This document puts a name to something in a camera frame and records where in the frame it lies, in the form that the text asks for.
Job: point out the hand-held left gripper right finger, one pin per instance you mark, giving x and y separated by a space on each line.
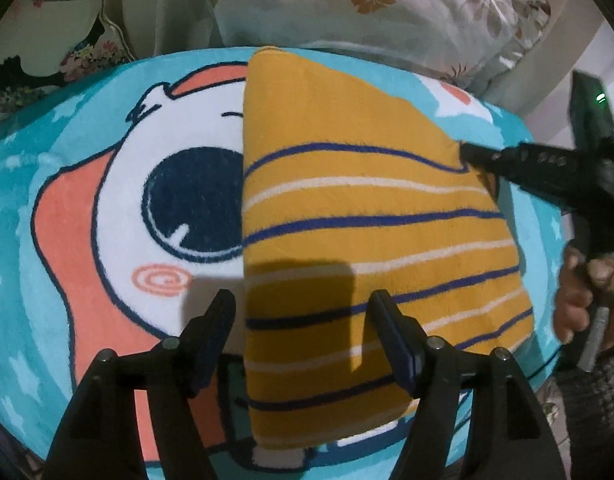
402 350

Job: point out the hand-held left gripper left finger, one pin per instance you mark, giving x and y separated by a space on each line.
212 340

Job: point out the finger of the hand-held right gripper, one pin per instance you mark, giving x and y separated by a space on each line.
517 162

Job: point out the yellow striped knit sweater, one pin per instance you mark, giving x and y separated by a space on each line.
367 240

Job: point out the person's right hand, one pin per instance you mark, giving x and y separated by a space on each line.
574 300

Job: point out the teal cartoon print blanket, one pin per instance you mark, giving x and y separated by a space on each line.
112 210

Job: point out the white leaf print pillow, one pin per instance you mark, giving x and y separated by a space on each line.
367 10

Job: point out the grey pleated curtain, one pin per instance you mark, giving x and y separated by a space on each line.
157 5

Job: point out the black floral print pillow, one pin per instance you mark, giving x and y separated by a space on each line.
42 45

